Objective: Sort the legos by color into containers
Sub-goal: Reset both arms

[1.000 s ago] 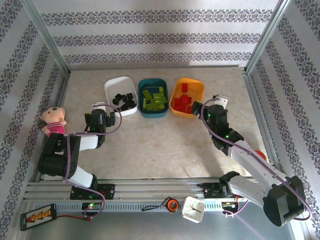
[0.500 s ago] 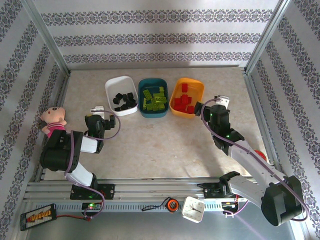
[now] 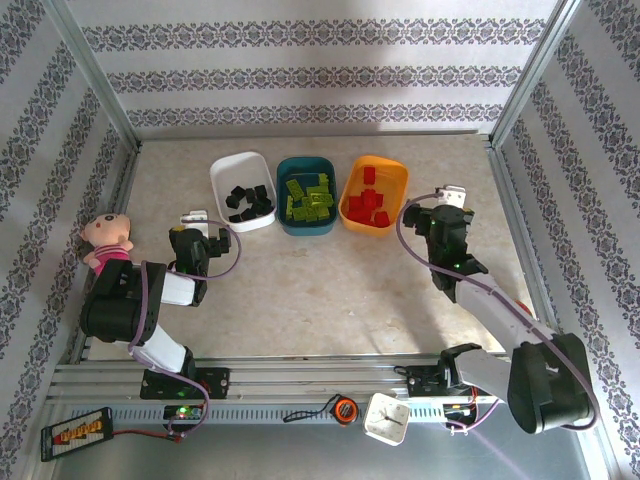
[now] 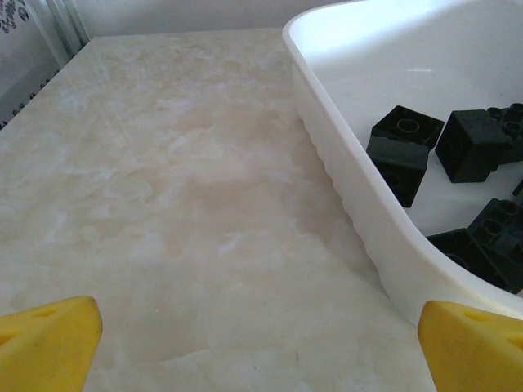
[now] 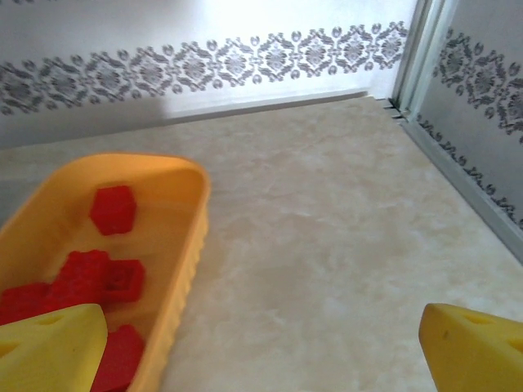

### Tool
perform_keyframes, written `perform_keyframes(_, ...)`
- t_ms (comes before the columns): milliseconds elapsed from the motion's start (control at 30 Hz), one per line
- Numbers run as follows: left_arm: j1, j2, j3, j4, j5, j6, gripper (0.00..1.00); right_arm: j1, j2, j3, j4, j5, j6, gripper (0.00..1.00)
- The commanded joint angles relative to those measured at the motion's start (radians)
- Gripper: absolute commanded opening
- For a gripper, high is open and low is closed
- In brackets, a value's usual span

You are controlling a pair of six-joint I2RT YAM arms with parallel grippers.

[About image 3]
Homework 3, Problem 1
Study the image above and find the orange black tape measure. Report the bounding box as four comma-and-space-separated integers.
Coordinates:
283, 394, 359, 426

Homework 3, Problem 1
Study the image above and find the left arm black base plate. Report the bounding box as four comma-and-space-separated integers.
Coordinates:
141, 367, 232, 400

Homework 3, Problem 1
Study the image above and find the aluminium side rail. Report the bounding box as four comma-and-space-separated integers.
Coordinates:
487, 142, 581, 356
59, 142, 144, 364

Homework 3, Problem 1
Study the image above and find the aluminium back rail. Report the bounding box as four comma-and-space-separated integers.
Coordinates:
138, 129, 480, 138

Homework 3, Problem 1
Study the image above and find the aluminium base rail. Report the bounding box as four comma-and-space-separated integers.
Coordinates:
47, 354, 586, 404

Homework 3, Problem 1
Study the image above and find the aluminium frame post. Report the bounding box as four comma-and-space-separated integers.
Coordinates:
44, 0, 144, 151
489, 0, 586, 151

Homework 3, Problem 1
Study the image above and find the white plastic container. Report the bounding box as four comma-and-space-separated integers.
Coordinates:
208, 152, 278, 234

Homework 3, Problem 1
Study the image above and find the teal plastic container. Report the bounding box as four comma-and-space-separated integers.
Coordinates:
275, 156, 336, 237

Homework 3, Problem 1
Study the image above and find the white square clock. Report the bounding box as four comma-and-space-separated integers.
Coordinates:
362, 392, 411, 446

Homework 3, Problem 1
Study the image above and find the small wired connector board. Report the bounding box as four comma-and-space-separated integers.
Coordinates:
442, 399, 479, 419

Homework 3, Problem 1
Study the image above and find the red wire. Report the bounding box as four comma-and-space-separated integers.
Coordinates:
112, 428, 182, 444

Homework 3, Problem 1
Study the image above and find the pink plush doll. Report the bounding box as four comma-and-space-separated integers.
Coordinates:
82, 212, 135, 276

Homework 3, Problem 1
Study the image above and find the black power distribution board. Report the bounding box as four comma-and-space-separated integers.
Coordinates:
39, 407, 114, 462

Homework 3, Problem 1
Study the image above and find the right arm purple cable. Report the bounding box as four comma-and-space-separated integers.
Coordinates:
396, 192, 600, 435

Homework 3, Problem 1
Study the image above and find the yellow plastic container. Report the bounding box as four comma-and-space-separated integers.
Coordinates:
338, 154, 410, 237

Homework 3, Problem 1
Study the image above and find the slotted metal strip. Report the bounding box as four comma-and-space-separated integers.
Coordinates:
107, 402, 451, 426

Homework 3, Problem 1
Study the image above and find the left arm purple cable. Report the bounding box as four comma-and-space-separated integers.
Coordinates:
127, 220, 244, 435

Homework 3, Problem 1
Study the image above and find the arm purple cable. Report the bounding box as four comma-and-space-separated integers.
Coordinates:
396, 192, 600, 435
127, 220, 244, 435

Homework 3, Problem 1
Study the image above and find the controller board with LEDs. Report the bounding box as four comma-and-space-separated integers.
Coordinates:
163, 404, 204, 421

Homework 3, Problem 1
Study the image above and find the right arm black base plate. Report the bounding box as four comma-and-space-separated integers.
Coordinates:
394, 365, 441, 399

